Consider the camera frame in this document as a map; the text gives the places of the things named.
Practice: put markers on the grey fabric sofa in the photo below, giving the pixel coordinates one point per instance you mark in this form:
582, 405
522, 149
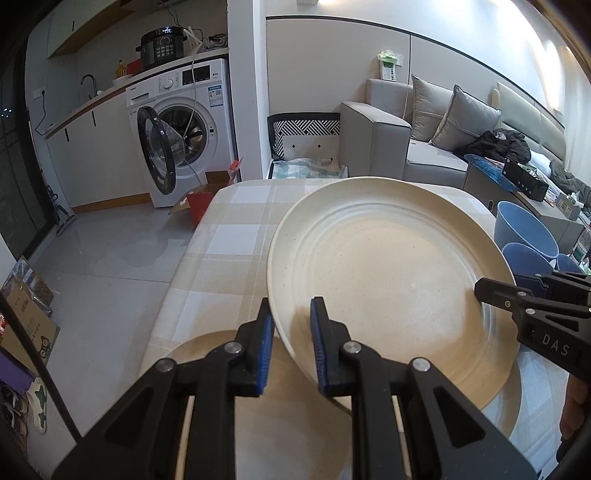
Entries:
374, 143

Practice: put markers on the yellow figurine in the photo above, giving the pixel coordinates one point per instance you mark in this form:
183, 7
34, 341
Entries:
121, 69

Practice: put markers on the grey nightstand cabinet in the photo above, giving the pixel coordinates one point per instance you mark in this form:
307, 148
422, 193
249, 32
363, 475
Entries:
480, 184

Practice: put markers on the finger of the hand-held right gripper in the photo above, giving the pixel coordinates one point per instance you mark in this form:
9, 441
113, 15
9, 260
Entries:
565, 284
496, 290

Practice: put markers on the red cardboard box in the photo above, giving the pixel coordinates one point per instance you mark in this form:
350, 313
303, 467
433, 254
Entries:
198, 205

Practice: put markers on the green checked cloth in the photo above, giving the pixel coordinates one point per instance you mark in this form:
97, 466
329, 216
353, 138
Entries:
300, 168

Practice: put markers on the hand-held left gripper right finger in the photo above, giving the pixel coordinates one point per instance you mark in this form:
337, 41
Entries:
318, 346

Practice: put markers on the beige checked tablecloth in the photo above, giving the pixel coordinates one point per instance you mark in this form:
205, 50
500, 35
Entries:
221, 258

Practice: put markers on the black jacket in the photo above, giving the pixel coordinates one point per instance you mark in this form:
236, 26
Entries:
503, 145

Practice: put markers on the white kitchen counter cabinet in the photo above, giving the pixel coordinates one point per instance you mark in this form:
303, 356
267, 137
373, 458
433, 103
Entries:
106, 152

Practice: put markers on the cream ceramic plate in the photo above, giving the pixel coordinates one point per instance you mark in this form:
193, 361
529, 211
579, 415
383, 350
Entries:
286, 438
392, 277

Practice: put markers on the purple mat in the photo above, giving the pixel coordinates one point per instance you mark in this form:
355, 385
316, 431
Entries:
14, 374

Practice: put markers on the white washing machine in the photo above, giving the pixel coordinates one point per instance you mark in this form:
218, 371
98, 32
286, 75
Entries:
203, 101

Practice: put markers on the white wall cabinet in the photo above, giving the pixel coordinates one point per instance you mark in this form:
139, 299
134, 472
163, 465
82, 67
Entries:
78, 23

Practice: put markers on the grey jacket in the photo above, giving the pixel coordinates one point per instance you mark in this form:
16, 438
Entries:
572, 180

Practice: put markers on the green white wipes pack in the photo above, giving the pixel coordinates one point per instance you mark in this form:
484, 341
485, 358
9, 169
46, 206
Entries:
388, 69

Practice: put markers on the green white slipper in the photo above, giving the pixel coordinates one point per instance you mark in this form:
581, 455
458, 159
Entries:
39, 406

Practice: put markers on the black rectangular box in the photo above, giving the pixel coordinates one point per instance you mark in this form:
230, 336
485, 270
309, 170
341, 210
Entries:
524, 182

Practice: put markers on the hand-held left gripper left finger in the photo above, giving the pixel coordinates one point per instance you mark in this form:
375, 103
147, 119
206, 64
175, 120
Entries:
263, 344

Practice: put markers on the black white patterned basket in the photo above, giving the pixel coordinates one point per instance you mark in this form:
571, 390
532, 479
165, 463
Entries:
304, 127

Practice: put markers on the tissue box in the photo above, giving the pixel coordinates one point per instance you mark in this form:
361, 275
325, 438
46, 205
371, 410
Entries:
568, 207

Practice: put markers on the metal faucet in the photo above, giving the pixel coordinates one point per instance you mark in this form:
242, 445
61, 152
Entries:
93, 83

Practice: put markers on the grey pillow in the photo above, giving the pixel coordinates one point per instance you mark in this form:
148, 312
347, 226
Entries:
466, 120
429, 110

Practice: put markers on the person's right hand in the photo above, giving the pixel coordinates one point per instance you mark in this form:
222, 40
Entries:
575, 406

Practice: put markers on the beige upholstered bed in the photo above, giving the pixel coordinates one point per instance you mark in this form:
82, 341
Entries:
531, 115

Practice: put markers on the brown cardboard box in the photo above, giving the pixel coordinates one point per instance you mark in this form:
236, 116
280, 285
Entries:
27, 323

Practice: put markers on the blue ceramic bowl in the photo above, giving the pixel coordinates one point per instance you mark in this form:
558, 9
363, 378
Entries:
521, 226
526, 261
568, 265

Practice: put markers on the black pressure cooker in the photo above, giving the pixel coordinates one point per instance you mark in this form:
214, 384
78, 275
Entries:
161, 46

